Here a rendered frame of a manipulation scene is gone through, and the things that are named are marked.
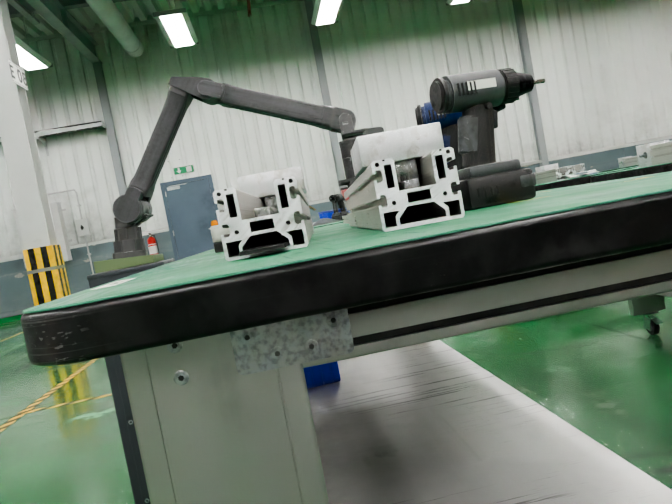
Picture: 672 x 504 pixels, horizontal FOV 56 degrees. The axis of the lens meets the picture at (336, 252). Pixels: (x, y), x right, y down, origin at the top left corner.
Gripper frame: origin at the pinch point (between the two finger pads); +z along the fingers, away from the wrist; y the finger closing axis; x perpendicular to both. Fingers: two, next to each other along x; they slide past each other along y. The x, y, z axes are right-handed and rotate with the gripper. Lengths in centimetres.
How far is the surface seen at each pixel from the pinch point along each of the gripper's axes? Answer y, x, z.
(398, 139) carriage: 0, -91, -8
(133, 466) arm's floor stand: -73, -8, 54
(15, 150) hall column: -330, 549, -145
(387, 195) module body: -4, -98, -1
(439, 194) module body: 2, -98, 0
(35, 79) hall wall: -485, 1051, -370
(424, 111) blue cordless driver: 12, -49, -16
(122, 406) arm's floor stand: -73, -8, 38
